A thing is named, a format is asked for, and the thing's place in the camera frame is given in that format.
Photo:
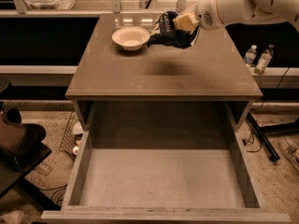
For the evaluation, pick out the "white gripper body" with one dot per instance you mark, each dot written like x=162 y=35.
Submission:
x=206 y=15

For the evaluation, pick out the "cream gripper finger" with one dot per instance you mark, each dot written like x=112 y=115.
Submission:
x=190 y=12
x=188 y=25

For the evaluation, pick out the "blue chip bag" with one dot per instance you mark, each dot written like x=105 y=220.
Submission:
x=165 y=33

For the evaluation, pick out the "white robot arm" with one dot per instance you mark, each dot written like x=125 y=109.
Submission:
x=253 y=12

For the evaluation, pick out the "grey cabinet with counter top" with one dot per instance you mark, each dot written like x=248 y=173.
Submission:
x=212 y=69

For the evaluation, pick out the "open grey top drawer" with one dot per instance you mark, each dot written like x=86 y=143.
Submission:
x=162 y=163

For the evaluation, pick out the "white bowl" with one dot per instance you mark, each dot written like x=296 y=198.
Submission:
x=131 y=38

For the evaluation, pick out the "clear water bottle left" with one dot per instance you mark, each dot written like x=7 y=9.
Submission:
x=250 y=56

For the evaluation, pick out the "clear water bottle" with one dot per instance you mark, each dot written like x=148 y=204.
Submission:
x=264 y=60
x=250 y=56

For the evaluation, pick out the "clear water bottle right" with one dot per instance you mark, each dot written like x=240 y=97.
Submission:
x=264 y=60

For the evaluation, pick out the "black floor stand leg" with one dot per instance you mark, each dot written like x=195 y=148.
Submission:
x=258 y=131

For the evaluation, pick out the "dark brown chair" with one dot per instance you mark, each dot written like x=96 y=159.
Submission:
x=21 y=148

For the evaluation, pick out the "wire mesh basket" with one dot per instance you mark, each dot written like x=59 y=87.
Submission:
x=69 y=139

